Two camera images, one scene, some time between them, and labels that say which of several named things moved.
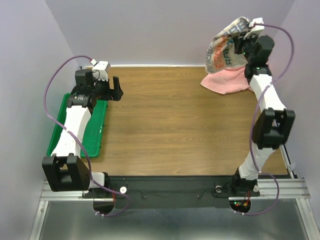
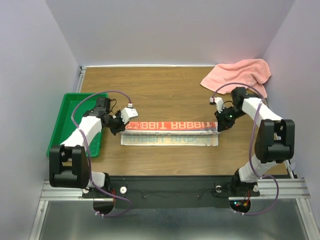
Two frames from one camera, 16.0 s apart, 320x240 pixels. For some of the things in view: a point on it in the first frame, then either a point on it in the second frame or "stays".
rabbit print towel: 221,54 → 170,133
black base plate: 169,192 stays
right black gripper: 238,41 → 222,123
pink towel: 226,80 stays
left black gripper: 115,94 → 121,126
